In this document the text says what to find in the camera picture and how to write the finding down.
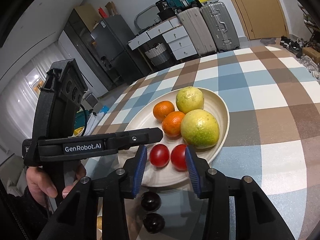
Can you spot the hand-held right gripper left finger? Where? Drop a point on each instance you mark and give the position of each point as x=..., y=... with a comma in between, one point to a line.
x=140, y=170

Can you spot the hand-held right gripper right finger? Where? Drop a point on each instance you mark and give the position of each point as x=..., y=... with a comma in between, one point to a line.
x=192, y=172

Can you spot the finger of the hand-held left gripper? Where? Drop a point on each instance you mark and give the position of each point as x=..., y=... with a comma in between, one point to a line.
x=140, y=136

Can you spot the red tomato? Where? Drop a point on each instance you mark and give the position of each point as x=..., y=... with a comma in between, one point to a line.
x=159, y=155
x=178, y=157

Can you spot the cream round plate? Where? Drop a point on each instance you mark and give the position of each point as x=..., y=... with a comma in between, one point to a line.
x=162, y=177

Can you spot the dark purple plum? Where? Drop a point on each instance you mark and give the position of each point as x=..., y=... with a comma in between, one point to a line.
x=150, y=200
x=153, y=222

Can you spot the orange mandarin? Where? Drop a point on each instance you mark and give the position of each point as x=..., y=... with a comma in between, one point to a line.
x=174, y=123
x=163, y=110

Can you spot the yellow-green guava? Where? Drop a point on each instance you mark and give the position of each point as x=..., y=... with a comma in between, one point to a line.
x=190, y=100
x=200, y=128

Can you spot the person's left forearm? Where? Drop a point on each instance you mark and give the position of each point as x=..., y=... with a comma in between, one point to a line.
x=27, y=217

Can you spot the person's left hand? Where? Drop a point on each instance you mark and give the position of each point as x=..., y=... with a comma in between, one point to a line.
x=37, y=180

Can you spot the green basin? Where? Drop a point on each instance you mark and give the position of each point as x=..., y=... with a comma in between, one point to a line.
x=81, y=120

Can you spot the white curtain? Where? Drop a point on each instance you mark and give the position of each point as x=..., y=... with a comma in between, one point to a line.
x=20, y=100

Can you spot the small brown fruit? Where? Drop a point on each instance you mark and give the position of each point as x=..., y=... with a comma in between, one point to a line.
x=99, y=223

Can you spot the woven laundry basket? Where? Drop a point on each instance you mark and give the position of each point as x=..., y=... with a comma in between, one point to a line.
x=157, y=55

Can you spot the dark tall cabinet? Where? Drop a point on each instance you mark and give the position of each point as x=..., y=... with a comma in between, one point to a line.
x=80, y=37

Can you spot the grey refrigerator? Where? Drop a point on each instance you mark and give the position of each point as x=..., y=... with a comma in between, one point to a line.
x=117, y=50

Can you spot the white drawer desk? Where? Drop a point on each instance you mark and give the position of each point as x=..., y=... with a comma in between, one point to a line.
x=175, y=37

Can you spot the large cardboard box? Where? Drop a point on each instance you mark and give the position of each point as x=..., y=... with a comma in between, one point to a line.
x=87, y=15

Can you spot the red box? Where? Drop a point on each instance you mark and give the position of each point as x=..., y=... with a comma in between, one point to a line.
x=101, y=12

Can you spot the beige suitcase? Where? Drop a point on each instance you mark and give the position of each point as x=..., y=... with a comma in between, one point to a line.
x=197, y=32

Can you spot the brown paper bag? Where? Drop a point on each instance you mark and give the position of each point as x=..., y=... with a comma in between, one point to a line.
x=110, y=8

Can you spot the black bag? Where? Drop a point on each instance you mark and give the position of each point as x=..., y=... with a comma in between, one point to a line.
x=162, y=5

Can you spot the silver suitcase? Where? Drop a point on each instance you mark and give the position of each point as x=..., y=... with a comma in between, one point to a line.
x=220, y=27

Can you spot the grey doormat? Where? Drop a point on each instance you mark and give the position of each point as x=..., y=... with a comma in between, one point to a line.
x=267, y=40

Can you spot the scattered pile of shoes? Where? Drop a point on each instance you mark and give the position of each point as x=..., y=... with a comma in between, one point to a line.
x=292, y=45

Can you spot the small cardboard box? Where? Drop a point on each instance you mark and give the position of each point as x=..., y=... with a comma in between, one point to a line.
x=311, y=55

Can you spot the tan wooden door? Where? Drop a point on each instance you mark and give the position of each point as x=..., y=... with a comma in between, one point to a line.
x=262, y=10

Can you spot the wooden shoe rack with shoes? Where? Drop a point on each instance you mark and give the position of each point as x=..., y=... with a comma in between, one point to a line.
x=308, y=20

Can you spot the oval metal frame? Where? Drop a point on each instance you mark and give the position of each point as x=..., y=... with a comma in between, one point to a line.
x=145, y=13

